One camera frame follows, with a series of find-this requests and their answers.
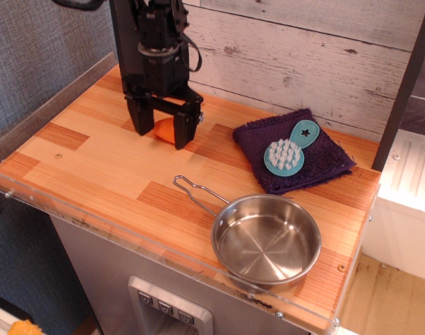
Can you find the orange carrot toy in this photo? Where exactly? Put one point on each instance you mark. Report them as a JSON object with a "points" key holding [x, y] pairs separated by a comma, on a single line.
{"points": [[164, 129]]}

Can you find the teal scrub brush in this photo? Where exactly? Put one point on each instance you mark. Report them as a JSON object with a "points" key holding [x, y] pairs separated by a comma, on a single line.
{"points": [[285, 157]]}

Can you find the dark grey post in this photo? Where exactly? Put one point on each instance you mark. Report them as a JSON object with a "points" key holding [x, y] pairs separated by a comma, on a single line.
{"points": [[411, 74], [126, 39]]}

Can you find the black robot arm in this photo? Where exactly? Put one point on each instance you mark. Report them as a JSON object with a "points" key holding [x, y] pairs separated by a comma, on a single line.
{"points": [[160, 25]]}

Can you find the silver dispenser button panel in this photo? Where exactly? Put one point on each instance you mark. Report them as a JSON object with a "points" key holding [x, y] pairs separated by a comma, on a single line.
{"points": [[159, 311]]}

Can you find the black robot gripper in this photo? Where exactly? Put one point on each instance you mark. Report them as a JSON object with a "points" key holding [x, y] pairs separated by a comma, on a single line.
{"points": [[164, 86]]}

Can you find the grey toy fridge cabinet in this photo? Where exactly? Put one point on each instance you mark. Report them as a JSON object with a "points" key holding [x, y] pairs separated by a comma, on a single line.
{"points": [[104, 267]]}

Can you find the purple folded towel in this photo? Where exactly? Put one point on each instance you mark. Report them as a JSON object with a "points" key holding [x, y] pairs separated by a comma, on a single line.
{"points": [[324, 159]]}

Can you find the steel pan with wire handle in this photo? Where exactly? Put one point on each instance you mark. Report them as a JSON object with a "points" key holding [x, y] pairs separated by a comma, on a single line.
{"points": [[264, 241]]}

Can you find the dark grey left post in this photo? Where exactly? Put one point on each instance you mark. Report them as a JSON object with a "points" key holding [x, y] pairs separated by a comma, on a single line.
{"points": [[126, 39]]}

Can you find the dark grey right post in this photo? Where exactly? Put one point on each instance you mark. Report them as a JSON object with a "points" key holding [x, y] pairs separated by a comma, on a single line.
{"points": [[411, 74]]}

